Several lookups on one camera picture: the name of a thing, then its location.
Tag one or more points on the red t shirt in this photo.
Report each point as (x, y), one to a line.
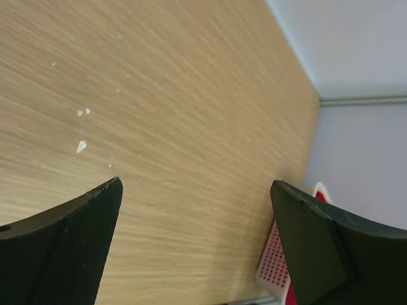
(321, 194)

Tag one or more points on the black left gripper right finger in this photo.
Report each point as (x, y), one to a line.
(335, 256)

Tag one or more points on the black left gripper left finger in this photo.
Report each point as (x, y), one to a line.
(58, 256)

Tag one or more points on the white perforated laundry basket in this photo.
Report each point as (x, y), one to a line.
(272, 271)

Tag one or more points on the aluminium frame rail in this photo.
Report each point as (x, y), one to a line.
(357, 101)

